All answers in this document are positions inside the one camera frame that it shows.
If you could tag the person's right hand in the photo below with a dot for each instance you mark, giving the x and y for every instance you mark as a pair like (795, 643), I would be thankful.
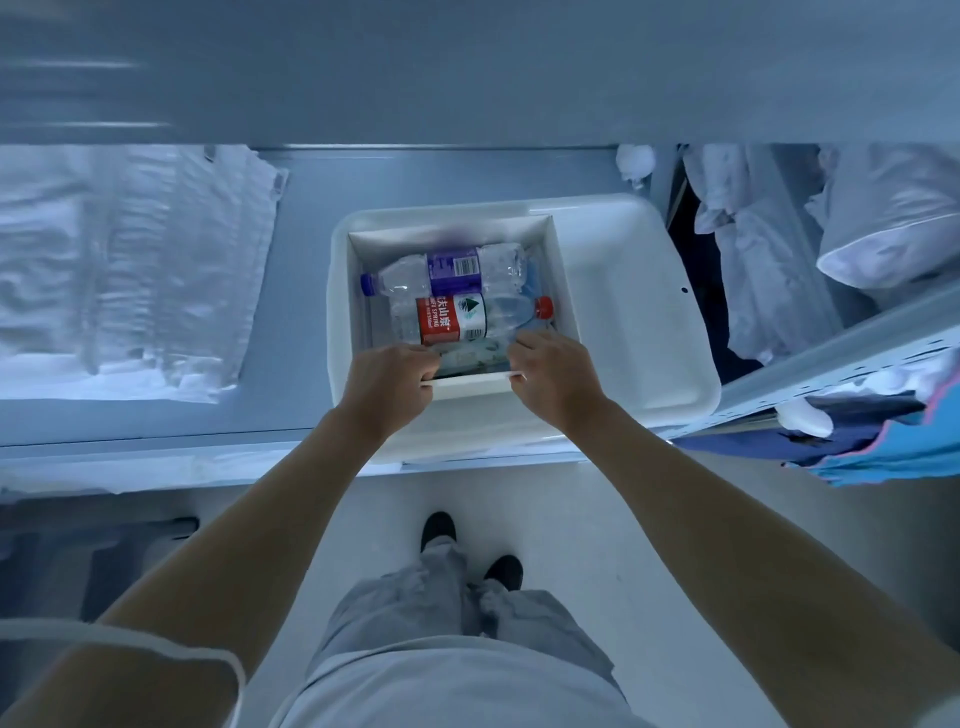
(559, 379)

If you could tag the person's left hand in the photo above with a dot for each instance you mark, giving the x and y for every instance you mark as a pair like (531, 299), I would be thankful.
(390, 382)

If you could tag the person's right fingers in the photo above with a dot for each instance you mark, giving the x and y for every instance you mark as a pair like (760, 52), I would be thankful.
(520, 360)

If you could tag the person's left fingers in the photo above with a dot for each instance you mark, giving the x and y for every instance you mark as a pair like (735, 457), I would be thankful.
(429, 367)

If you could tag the white plastic box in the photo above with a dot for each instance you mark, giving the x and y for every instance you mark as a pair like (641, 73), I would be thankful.
(559, 300)

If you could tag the person's right forearm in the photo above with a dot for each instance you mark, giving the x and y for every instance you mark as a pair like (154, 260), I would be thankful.
(720, 547)

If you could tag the person's left forearm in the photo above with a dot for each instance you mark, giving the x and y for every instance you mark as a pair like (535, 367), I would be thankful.
(247, 540)

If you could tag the clear crumpled plastic bottle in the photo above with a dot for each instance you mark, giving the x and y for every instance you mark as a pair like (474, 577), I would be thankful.
(472, 356)

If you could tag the red label plastic bottle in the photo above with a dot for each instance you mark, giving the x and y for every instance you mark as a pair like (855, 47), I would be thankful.
(450, 319)

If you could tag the purple label plastic bottle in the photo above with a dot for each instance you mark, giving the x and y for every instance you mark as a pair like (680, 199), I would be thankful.
(454, 271)

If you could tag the large white plastic tub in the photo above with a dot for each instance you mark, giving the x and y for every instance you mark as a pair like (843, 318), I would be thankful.
(637, 300)

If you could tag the person's left black shoe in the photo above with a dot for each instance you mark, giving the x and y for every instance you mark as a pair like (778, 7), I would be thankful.
(439, 529)

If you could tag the person's black shoe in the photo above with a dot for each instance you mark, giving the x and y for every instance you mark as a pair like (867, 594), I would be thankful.
(439, 529)
(504, 571)

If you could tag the person's right black shoe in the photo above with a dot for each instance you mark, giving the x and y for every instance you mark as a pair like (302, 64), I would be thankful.
(504, 571)

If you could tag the small white cloth wad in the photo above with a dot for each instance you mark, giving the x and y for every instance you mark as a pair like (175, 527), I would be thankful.
(636, 161)

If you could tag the grey trousers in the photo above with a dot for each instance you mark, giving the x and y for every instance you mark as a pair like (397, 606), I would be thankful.
(420, 600)

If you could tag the white crumpled cloth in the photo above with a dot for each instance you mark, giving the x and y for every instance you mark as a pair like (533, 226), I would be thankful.
(750, 247)

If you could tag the white rounded object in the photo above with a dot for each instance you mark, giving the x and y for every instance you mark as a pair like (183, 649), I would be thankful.
(804, 420)

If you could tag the grey metal shelf rack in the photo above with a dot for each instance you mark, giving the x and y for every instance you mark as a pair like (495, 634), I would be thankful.
(480, 67)

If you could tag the navy blue cloth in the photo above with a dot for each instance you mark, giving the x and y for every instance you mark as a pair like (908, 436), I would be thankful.
(825, 427)

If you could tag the white shirt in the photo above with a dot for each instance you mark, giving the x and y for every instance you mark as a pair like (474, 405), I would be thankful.
(450, 694)

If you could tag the light blue cloth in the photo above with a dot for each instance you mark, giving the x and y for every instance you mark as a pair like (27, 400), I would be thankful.
(907, 450)

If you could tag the white pillow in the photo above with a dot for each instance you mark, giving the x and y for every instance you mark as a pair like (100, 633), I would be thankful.
(892, 217)

